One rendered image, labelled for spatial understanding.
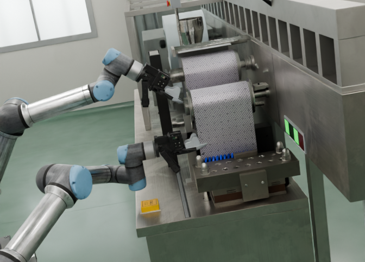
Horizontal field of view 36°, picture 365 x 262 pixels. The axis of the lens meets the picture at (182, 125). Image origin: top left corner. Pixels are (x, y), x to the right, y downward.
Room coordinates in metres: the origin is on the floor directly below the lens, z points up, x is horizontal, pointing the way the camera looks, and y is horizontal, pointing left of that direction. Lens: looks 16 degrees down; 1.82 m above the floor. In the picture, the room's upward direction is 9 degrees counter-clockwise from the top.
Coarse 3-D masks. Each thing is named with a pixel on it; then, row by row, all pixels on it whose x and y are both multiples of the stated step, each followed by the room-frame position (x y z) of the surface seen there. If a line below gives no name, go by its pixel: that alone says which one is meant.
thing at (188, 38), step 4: (188, 32) 2.91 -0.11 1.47; (192, 32) 2.91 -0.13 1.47; (196, 32) 2.92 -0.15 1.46; (200, 32) 2.93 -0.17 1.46; (184, 36) 2.93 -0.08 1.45; (188, 36) 2.92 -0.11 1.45; (192, 36) 2.92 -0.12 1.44; (196, 36) 2.92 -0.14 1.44; (200, 36) 2.94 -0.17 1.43; (184, 40) 2.94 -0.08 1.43; (188, 40) 2.93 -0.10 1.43; (192, 40) 2.92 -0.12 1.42; (196, 40) 2.93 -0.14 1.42; (200, 40) 2.95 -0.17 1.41; (184, 44) 2.96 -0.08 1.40
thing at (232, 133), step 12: (204, 120) 2.19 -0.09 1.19; (216, 120) 2.20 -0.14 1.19; (228, 120) 2.20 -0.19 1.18; (240, 120) 2.20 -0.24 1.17; (252, 120) 2.20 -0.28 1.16; (204, 132) 2.19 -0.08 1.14; (216, 132) 2.20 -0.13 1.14; (228, 132) 2.20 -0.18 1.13; (240, 132) 2.20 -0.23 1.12; (252, 132) 2.20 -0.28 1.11; (216, 144) 2.20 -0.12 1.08; (228, 144) 2.20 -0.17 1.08; (240, 144) 2.20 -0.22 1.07; (252, 144) 2.20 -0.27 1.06; (204, 156) 2.19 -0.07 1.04
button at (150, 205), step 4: (148, 200) 2.11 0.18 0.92; (152, 200) 2.11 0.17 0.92; (156, 200) 2.10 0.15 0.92; (144, 204) 2.08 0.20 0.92; (148, 204) 2.07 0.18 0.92; (152, 204) 2.07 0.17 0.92; (156, 204) 2.06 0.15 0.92; (144, 208) 2.05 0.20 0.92; (148, 208) 2.05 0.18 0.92; (152, 208) 2.05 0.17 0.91; (156, 208) 2.05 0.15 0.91; (144, 212) 2.05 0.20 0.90
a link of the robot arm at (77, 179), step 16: (48, 176) 1.86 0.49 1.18; (64, 176) 1.82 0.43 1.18; (80, 176) 1.83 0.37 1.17; (48, 192) 1.79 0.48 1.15; (64, 192) 1.78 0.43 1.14; (80, 192) 1.81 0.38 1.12; (48, 208) 1.73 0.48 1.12; (64, 208) 1.77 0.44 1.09; (32, 224) 1.68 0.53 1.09; (48, 224) 1.70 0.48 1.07; (16, 240) 1.63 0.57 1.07; (32, 240) 1.64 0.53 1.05; (0, 256) 1.57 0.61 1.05; (16, 256) 1.57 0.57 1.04
